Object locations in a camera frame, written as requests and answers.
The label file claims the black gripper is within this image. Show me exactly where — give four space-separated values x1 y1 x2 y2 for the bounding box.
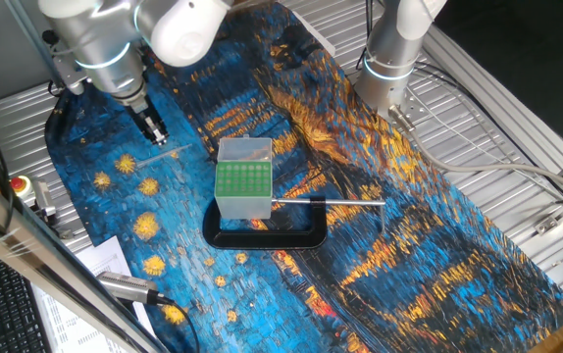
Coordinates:
124 94 172 148

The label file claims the clear large pipette tip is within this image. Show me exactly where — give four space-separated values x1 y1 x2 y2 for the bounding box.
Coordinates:
135 142 194 170

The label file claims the green pipette tip box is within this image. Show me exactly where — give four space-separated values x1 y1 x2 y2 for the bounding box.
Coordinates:
213 133 275 222

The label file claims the printed white paper sheet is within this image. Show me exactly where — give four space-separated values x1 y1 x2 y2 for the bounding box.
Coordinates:
29 234 158 353

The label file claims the red emergency stop button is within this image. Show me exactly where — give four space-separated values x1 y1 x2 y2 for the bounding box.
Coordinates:
9 175 59 223

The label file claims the black C-clamp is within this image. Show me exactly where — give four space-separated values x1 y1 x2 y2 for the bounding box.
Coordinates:
201 195 387 252

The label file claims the starry night painting cloth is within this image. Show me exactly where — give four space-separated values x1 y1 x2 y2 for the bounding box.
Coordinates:
44 0 563 353

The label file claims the black keyboard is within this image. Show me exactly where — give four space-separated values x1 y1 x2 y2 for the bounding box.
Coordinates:
0 241 53 353

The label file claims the aluminium frame beam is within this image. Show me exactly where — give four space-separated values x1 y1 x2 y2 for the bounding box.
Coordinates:
0 160 171 353

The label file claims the black microphone cable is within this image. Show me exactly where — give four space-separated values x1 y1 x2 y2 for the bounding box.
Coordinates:
162 295 202 353

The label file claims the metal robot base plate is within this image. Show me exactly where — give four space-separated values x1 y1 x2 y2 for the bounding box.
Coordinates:
378 89 434 132

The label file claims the thick grey cable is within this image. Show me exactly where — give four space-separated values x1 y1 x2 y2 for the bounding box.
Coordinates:
387 104 563 198

